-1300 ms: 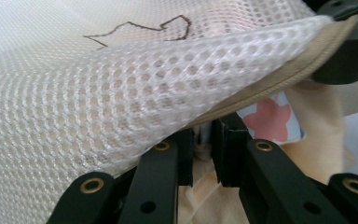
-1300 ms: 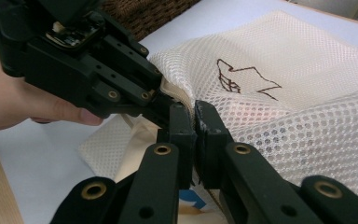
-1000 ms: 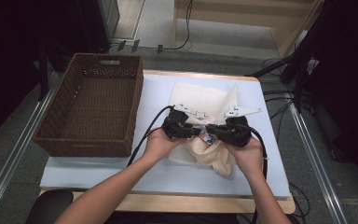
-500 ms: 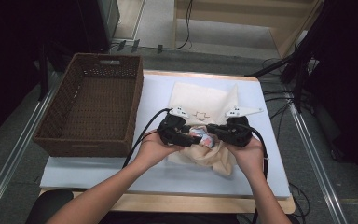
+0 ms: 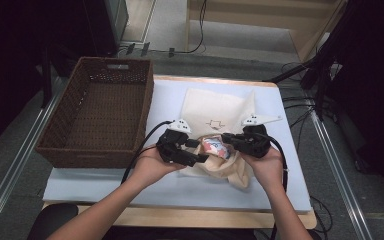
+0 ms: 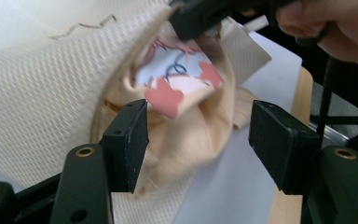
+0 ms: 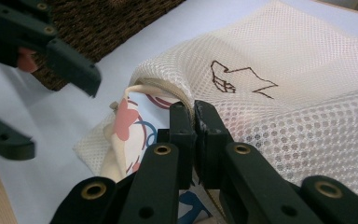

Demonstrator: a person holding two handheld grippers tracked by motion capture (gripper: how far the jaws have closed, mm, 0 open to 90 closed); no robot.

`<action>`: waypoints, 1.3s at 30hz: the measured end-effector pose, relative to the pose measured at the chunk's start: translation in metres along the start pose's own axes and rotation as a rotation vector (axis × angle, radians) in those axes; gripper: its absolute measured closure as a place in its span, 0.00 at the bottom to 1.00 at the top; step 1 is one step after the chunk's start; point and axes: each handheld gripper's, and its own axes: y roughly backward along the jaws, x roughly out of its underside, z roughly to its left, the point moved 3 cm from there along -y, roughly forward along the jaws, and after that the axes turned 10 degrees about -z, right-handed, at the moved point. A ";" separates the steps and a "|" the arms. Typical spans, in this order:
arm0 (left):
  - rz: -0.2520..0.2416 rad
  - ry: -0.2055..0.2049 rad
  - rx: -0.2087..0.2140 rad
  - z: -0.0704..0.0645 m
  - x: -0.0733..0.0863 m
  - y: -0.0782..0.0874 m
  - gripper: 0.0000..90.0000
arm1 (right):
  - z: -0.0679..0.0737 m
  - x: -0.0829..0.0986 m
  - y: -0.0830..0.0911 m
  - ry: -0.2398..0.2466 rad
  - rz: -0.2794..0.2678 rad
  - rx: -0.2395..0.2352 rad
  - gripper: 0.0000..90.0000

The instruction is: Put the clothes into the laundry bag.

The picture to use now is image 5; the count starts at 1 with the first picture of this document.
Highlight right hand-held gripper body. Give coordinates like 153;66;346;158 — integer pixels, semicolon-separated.
241;114;284;160

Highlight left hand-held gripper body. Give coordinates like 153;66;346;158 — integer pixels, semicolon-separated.
155;118;193;164

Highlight colourful snack packet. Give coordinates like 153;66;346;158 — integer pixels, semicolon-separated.
201;135;232;160

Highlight cream mesh laundry bag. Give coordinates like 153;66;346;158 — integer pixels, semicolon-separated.
178;87;258;190

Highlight person's right hand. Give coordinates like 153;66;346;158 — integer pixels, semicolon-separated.
239;146;284;192

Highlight person's left hand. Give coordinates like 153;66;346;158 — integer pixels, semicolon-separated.
131;145;188;190

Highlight brown wicker basket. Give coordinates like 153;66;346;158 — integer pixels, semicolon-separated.
34;56;155;169

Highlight black tripod stand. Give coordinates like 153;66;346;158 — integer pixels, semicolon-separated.
263;0;359;119

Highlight wooden platform steps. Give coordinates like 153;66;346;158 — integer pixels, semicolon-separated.
184;0;348;63

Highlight dark cabinet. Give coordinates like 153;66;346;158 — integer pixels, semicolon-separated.
83;0;130;57

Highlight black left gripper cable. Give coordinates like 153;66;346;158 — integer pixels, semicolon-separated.
120;120;174;185

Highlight tangled black floor cables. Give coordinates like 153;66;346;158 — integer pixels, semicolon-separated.
280;61;318;130

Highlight metal floor rail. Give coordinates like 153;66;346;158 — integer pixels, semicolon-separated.
0;76;69;236
308;99;375;240

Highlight black looped floor cable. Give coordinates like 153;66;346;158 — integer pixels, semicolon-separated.
309;195;334;235

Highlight black metal frame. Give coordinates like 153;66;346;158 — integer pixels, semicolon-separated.
40;43;81;109

